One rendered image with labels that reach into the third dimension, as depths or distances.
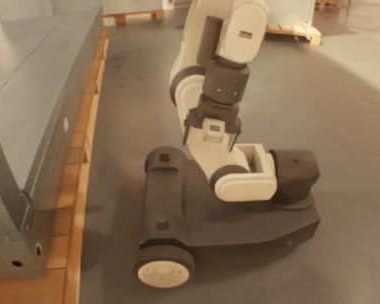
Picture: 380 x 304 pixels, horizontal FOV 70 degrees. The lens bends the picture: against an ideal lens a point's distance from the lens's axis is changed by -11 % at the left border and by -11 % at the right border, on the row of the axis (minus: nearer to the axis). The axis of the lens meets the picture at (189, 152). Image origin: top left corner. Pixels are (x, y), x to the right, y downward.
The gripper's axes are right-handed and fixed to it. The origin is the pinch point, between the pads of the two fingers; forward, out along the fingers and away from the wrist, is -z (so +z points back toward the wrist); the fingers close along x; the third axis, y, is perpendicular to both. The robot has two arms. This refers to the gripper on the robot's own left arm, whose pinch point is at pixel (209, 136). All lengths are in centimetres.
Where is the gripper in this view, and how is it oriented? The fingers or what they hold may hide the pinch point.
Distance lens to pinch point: 69.3
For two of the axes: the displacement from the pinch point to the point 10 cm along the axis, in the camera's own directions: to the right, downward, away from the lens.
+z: 2.0, -8.0, -5.6
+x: -9.8, -1.4, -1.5
